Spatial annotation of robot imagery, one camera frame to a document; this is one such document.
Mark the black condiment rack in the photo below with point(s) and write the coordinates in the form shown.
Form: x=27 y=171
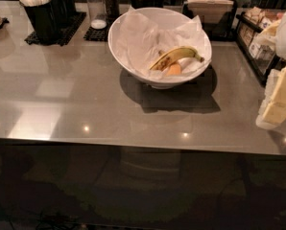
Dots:
x=261 y=57

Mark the white ceramic bowl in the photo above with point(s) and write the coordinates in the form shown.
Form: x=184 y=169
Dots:
x=159 y=80

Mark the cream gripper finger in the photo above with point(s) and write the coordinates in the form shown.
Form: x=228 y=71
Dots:
x=272 y=112
x=268 y=35

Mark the glass salt shaker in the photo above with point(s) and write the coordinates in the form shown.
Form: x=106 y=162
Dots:
x=96 y=13

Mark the glass pepper grinder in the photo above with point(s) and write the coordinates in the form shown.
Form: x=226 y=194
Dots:
x=112 y=9

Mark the black cutlery holder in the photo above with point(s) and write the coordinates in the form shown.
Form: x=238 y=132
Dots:
x=63 y=11
x=44 y=23

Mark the front black cutlery holder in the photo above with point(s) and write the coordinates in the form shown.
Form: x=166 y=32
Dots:
x=44 y=23

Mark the white paper liner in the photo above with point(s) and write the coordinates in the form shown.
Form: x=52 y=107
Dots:
x=139 y=42

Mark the black mesh mat left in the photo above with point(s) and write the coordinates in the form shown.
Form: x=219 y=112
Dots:
x=65 y=33

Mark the small orange fruit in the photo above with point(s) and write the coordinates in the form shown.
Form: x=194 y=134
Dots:
x=174 y=69

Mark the yellow banana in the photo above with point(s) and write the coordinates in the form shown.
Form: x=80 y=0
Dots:
x=170 y=57

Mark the rear black cutlery holder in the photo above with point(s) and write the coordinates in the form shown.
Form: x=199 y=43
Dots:
x=63 y=11

